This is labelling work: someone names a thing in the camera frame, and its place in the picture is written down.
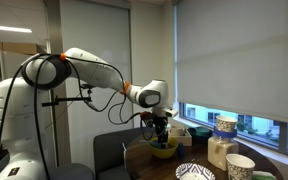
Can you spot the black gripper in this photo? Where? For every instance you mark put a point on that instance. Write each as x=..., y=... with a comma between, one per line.
x=161, y=124

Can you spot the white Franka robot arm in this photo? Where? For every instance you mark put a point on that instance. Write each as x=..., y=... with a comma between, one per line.
x=94, y=71

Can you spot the teal blue object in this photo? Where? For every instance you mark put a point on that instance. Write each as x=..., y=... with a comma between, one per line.
x=154, y=144

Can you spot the yellow bowl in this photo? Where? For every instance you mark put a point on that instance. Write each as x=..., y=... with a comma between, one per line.
x=164, y=153

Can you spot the small dark blue object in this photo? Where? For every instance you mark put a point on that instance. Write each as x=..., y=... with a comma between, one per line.
x=180, y=149

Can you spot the dark bowl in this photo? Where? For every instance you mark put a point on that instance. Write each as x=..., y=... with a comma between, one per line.
x=197, y=138

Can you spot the blue patterned white bowl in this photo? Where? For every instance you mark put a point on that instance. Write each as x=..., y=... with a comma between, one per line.
x=184, y=170

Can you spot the teal bowl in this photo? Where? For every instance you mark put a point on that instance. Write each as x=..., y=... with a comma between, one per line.
x=203, y=131

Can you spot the beige cup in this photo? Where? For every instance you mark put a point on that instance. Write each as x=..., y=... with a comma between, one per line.
x=177, y=130

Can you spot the light wooden box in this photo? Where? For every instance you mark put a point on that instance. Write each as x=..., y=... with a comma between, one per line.
x=185, y=140

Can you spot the grey upholstered chair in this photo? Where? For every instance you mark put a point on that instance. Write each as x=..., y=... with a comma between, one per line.
x=110, y=150

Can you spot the clear plastic grain jar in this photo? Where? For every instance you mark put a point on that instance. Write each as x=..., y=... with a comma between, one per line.
x=220, y=153

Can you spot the blue tape band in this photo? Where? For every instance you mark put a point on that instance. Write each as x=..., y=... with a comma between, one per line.
x=224, y=134

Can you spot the patterned paper cup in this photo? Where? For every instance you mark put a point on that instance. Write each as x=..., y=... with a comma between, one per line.
x=239, y=170
x=226, y=124

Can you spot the grey rounded cushion seat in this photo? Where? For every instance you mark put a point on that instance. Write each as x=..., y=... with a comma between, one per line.
x=72, y=171

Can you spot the green white packet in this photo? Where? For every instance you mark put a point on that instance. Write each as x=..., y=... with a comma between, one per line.
x=262, y=176

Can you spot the grey roller window blind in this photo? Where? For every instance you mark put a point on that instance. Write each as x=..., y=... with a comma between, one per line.
x=234, y=50

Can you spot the ceiling light strip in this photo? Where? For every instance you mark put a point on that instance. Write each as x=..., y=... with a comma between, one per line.
x=7, y=28

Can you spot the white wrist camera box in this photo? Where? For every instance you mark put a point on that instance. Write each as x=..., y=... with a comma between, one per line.
x=169, y=112

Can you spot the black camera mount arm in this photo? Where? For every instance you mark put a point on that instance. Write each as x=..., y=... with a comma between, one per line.
x=67, y=99

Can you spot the grey window frame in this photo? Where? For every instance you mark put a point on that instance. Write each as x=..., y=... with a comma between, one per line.
x=280, y=140

